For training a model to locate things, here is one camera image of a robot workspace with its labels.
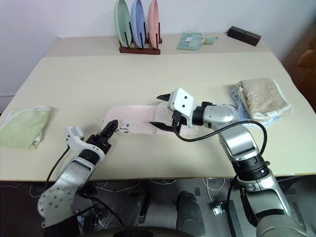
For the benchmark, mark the light green towel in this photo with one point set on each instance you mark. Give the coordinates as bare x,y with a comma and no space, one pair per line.
23,127

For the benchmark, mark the brown wooden plate rack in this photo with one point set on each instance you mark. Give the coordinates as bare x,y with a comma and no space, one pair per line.
139,50

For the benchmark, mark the pale pink towel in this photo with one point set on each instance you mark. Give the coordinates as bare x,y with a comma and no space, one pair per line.
133,116

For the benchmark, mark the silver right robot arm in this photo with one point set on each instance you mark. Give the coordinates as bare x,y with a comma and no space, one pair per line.
237,140

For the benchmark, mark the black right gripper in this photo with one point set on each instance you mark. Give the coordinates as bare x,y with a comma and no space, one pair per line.
177,119

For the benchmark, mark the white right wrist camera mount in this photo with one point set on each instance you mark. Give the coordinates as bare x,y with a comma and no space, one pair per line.
184,101

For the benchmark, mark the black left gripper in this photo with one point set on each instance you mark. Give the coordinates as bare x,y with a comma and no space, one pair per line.
100,143

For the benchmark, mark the small metal floor clip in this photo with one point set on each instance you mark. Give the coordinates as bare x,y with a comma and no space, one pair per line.
218,208

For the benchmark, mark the teal folded cloth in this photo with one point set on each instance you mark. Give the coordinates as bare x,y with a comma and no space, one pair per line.
188,42

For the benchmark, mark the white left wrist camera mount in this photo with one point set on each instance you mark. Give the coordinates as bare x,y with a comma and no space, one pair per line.
72,134

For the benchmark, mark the pink plate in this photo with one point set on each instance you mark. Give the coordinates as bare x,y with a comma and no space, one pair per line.
153,23

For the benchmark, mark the dark brown rectangular block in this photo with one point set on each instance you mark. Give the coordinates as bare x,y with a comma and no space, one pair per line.
244,35

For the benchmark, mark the beige folded towel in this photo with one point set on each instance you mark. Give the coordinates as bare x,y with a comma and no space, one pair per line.
264,96

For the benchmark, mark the blue plate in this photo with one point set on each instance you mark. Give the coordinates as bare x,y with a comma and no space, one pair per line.
137,22

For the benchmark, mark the large dark rounded shape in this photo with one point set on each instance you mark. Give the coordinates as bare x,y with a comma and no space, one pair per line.
190,212

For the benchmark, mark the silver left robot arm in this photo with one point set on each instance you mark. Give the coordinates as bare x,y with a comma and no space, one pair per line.
74,172

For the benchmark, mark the pale green plate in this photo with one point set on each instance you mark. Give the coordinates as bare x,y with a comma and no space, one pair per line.
122,22

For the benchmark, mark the small dark rounded shape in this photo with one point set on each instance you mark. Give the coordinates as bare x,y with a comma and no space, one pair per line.
140,205

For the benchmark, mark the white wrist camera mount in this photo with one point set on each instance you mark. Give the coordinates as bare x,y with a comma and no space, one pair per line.
72,134
184,101

